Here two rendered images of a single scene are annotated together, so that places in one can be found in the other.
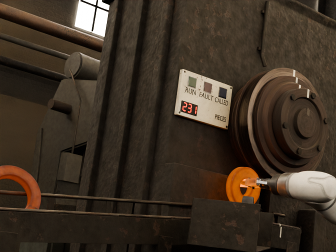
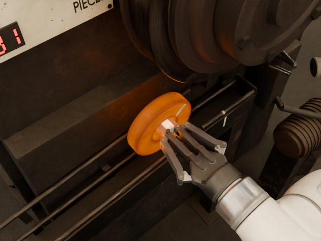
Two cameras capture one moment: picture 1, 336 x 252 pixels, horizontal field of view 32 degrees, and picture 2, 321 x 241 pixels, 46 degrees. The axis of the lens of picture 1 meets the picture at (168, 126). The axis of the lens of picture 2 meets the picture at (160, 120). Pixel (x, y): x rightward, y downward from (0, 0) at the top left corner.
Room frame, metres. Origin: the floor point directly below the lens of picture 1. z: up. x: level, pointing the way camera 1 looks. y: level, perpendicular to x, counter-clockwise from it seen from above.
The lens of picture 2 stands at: (1.79, -0.28, 1.47)
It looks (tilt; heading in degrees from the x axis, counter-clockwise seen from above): 54 degrees down; 356
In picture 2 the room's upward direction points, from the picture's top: straight up
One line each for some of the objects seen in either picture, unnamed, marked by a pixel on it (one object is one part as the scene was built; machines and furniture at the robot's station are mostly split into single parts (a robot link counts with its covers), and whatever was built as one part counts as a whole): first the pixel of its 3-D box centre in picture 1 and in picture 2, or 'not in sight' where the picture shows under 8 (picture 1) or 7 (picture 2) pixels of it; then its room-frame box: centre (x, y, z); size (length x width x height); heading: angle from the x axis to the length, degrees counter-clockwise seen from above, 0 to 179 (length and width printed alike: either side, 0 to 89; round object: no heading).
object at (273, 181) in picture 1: (274, 184); (212, 173); (2.12, -0.41, 0.84); 0.09 x 0.08 x 0.07; 36
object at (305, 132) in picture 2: not in sight; (290, 158); (2.46, -0.82, 0.27); 0.22 x 0.13 x 0.53; 125
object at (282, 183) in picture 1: (290, 185); (240, 201); (2.06, -0.45, 0.83); 0.09 x 0.06 x 0.09; 126
